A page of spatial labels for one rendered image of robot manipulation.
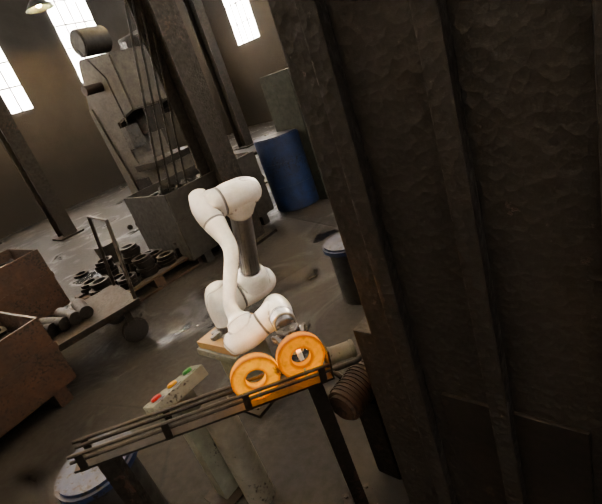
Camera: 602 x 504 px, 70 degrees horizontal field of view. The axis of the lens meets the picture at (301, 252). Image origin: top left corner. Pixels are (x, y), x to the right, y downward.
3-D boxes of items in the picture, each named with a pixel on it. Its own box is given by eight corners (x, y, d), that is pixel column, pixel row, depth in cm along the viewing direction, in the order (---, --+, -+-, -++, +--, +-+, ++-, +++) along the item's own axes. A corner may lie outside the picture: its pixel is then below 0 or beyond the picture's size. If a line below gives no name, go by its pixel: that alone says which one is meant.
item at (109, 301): (140, 307, 400) (88, 214, 363) (166, 325, 349) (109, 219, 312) (4, 389, 340) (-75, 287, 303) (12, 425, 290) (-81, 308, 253)
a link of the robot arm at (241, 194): (233, 295, 241) (265, 277, 250) (248, 313, 231) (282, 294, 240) (206, 181, 188) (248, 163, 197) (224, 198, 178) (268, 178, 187)
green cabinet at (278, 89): (300, 200, 543) (258, 78, 485) (331, 179, 587) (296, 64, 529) (329, 198, 510) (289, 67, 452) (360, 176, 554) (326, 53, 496)
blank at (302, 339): (319, 328, 133) (316, 323, 136) (271, 345, 130) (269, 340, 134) (330, 370, 138) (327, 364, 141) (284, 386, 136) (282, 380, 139)
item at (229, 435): (281, 489, 180) (235, 397, 160) (262, 514, 172) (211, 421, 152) (261, 478, 188) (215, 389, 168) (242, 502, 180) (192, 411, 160)
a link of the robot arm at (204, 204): (201, 219, 174) (230, 205, 180) (180, 188, 180) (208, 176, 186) (203, 237, 185) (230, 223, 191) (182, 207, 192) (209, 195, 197)
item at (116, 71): (131, 230, 695) (34, 43, 585) (185, 198, 779) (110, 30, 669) (186, 226, 607) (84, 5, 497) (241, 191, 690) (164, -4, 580)
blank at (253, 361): (274, 350, 131) (272, 344, 134) (224, 367, 128) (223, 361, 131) (285, 390, 137) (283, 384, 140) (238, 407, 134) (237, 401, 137)
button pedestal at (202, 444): (261, 472, 191) (206, 365, 167) (222, 521, 176) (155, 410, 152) (238, 459, 201) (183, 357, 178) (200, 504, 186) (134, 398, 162)
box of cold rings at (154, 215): (231, 216, 577) (205, 154, 544) (278, 216, 513) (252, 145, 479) (155, 263, 503) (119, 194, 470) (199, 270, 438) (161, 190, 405)
